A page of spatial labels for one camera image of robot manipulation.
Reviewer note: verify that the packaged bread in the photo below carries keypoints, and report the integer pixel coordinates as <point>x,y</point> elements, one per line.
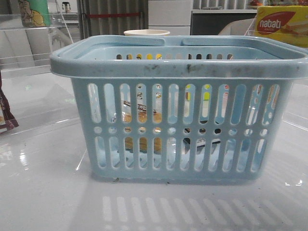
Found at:
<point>143,117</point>

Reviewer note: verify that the dark tissue pack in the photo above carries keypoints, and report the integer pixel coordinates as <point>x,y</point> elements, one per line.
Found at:
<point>201,142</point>

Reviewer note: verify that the light blue plastic basket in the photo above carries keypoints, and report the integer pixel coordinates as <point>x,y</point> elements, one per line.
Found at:
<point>231,88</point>

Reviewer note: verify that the white paper cup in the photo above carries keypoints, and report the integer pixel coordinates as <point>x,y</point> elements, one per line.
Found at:
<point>146,32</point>

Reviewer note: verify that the white cabinet in background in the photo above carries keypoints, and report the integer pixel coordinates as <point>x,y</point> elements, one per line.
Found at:
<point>170,15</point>

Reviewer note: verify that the dark maroon snack packet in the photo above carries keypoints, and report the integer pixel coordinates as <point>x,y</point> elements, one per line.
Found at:
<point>7,119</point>

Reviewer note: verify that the clear acrylic shelf left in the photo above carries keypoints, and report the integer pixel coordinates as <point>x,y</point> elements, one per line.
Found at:
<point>26,50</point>

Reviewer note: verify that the yellow nabati wafer box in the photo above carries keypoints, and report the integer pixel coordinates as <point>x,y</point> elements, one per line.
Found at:
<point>288,24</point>

